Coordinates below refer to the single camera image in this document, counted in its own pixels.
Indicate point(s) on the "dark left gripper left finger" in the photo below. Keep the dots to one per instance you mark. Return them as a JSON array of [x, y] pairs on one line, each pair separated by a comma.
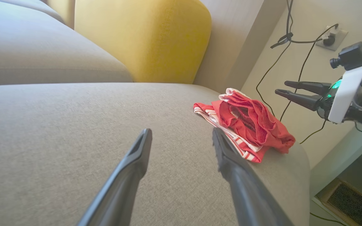
[[118, 194]]

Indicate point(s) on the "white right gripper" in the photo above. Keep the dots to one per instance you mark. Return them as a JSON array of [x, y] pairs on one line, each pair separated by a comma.
[[347, 94]]

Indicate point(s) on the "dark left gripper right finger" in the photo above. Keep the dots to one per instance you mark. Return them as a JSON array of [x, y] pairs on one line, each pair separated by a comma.
[[250, 201]]

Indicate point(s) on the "red Bulls shorts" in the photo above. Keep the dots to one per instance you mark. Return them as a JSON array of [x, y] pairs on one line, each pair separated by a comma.
[[272, 128]]

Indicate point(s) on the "grey sofa seat cushion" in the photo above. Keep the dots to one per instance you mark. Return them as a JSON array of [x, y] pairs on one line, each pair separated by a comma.
[[30, 4], [42, 53], [74, 141]]

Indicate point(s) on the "grey side cabinet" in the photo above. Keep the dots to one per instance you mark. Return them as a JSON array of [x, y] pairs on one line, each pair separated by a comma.
[[231, 40]]

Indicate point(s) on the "yellow sofa back cushion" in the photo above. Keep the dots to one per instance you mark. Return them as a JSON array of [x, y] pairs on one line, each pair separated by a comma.
[[61, 9], [143, 37]]

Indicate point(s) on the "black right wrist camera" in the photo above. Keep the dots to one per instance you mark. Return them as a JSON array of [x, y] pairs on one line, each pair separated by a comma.
[[352, 56]]

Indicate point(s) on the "grey wall socket with plug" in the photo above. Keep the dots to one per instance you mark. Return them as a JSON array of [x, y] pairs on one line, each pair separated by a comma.
[[338, 37]]

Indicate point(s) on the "dark floor grille brown frame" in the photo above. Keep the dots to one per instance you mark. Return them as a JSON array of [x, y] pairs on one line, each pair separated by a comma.
[[353, 201]]

